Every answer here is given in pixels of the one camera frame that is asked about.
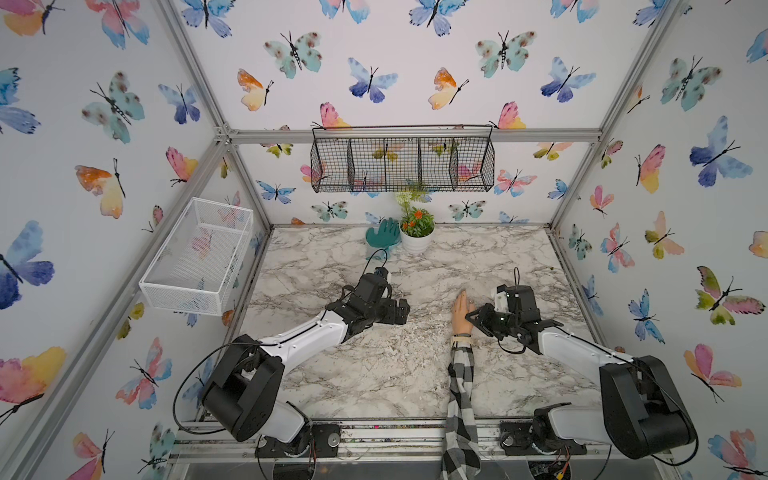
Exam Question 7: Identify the plaid sleeved forearm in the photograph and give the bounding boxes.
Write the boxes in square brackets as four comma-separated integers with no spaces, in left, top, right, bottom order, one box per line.
[440,347,482,479]

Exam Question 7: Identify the white mesh wall basket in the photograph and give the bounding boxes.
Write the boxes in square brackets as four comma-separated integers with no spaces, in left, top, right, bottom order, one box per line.
[139,197,254,316]

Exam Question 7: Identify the potted plant white pot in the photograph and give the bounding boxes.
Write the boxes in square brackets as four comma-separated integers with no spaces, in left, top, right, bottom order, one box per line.
[396,184,435,255]

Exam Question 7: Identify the mannequin hand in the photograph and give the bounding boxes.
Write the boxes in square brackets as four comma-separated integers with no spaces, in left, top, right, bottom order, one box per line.
[451,290,475,337]

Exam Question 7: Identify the black wire wall basket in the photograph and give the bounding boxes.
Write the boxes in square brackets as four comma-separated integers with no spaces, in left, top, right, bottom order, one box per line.
[305,125,496,194]

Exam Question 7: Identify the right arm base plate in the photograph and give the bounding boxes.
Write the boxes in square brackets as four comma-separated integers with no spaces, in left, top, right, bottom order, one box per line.
[499,418,587,456]

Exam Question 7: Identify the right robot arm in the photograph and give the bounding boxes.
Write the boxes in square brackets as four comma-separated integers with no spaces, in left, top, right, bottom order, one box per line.
[466,285,700,459]

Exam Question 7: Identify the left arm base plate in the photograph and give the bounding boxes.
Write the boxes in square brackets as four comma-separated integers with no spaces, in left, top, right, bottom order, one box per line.
[255,423,341,459]

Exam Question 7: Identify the beige wrist watch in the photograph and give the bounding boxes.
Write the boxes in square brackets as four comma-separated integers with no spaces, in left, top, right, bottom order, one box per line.
[450,334,472,349]

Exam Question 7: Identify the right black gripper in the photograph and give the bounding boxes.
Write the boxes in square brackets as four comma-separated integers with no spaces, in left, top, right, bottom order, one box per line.
[463,302,520,340]

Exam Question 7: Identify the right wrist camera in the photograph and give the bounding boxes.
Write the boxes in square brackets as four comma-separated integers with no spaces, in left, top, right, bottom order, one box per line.
[493,285,508,311]

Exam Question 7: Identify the green hand shaped holder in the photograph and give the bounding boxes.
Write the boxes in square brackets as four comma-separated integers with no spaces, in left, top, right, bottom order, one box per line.
[365,218,401,259]

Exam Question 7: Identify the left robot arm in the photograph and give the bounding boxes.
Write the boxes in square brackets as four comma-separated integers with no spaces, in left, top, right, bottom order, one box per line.
[176,267,411,457]

